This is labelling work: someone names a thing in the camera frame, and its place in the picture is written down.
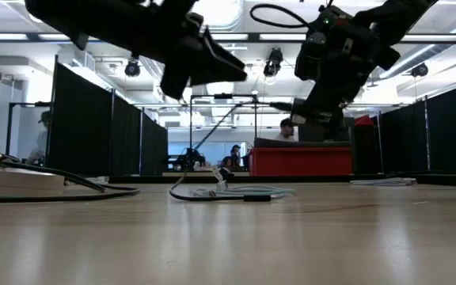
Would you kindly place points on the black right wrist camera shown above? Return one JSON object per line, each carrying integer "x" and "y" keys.
{"x": 307, "y": 59}

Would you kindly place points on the red storage bin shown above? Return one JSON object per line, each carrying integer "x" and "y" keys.
{"x": 299, "y": 162}

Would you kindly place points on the black overhead frame beam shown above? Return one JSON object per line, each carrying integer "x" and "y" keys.
{"x": 253, "y": 37}

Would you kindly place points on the black monitor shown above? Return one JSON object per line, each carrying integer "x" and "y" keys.
{"x": 331, "y": 136}

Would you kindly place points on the black tower power strip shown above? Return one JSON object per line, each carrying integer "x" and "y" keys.
{"x": 364, "y": 152}

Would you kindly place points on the person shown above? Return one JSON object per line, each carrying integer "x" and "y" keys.
{"x": 286, "y": 136}
{"x": 226, "y": 163}
{"x": 42, "y": 142}
{"x": 234, "y": 153}

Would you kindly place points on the red bin rack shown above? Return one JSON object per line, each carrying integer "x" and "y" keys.
{"x": 364, "y": 120}

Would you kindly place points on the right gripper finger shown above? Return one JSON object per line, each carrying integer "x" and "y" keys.
{"x": 315, "y": 101}
{"x": 339, "y": 107}

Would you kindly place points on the black table frame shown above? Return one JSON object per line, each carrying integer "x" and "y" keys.
{"x": 311, "y": 179}

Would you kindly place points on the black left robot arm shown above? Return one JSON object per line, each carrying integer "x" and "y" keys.
{"x": 93, "y": 20}

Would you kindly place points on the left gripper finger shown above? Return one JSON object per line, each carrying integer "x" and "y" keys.
{"x": 216, "y": 67}
{"x": 175, "y": 81}

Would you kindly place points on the white power strip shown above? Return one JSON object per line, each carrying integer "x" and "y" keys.
{"x": 14, "y": 182}

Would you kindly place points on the black background rig frame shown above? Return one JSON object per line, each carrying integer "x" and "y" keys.
{"x": 223, "y": 96}
{"x": 30, "y": 104}

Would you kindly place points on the light wood desk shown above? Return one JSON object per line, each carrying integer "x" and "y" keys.
{"x": 204, "y": 174}

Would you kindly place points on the background black robot arm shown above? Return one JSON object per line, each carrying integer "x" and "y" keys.
{"x": 190, "y": 158}

